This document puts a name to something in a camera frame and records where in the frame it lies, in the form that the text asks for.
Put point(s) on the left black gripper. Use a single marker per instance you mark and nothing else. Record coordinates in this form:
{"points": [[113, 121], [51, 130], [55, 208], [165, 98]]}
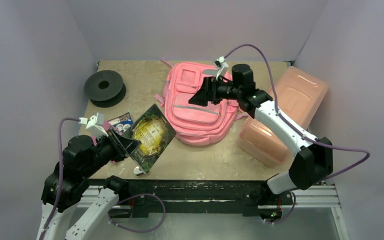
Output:
{"points": [[127, 145]]}

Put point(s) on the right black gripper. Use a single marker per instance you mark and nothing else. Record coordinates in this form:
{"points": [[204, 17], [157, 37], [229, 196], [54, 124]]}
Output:
{"points": [[213, 90]]}

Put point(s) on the green snack packet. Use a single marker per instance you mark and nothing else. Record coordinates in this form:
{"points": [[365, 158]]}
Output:
{"points": [[155, 133]]}

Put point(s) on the pink student backpack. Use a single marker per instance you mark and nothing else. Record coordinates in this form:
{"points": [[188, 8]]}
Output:
{"points": [[195, 125]]}

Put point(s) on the pink marker pen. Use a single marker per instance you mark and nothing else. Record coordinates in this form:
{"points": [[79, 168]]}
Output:
{"points": [[106, 127]]}

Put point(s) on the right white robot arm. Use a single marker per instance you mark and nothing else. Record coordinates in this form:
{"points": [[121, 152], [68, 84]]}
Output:
{"points": [[313, 156]]}

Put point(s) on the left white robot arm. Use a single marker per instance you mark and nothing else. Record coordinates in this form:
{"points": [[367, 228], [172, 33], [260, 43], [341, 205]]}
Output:
{"points": [[64, 187]]}

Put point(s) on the blue book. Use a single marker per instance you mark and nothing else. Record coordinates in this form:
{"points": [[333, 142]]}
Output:
{"points": [[121, 123]]}

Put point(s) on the small white stapler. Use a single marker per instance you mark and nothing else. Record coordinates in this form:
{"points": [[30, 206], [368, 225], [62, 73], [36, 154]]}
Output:
{"points": [[138, 171]]}

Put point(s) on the black filament spool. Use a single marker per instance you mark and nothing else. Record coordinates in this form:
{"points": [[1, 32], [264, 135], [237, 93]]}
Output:
{"points": [[105, 88]]}

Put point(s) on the pink translucent plastic box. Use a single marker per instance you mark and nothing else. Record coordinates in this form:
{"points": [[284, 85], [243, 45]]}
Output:
{"points": [[299, 96]]}

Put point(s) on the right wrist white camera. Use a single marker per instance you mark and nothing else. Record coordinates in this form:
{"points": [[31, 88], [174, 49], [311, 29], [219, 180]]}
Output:
{"points": [[221, 68]]}

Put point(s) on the wrist white camera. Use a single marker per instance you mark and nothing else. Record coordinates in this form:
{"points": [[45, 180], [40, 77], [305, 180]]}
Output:
{"points": [[95, 125], [221, 68]]}

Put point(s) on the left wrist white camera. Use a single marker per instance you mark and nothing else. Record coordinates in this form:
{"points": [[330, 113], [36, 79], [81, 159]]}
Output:
{"points": [[95, 125]]}

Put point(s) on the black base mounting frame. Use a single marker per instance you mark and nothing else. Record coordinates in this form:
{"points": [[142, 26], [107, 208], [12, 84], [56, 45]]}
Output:
{"points": [[248, 198]]}

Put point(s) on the aluminium rail frame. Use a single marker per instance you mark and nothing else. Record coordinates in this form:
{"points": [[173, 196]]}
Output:
{"points": [[103, 195]]}

